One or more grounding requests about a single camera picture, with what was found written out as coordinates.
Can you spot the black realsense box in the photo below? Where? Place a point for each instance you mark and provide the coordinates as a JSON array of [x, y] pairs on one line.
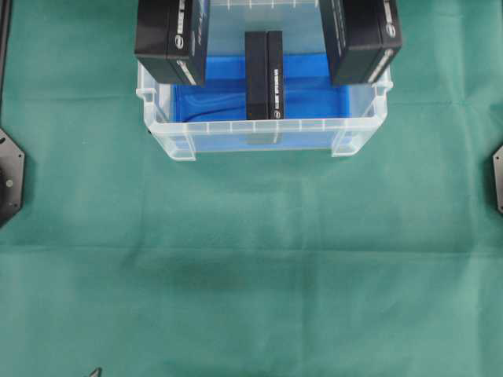
[[361, 39], [171, 40], [264, 71]]

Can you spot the clear plastic storage case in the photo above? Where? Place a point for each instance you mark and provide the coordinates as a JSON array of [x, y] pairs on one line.
[[300, 24]]

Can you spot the blue foam liner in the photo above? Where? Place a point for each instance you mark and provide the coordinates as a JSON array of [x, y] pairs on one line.
[[308, 95]]

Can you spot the green table cloth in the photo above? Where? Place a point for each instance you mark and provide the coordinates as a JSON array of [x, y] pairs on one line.
[[290, 263]]

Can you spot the dark pointed object bottom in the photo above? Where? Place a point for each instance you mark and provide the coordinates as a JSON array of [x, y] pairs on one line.
[[96, 373]]

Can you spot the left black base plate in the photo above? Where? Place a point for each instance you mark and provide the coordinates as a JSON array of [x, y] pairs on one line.
[[12, 177]]

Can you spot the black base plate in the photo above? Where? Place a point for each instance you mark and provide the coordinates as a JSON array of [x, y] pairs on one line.
[[498, 177], [12, 177]]

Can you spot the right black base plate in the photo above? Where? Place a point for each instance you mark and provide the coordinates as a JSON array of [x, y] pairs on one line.
[[498, 177]]

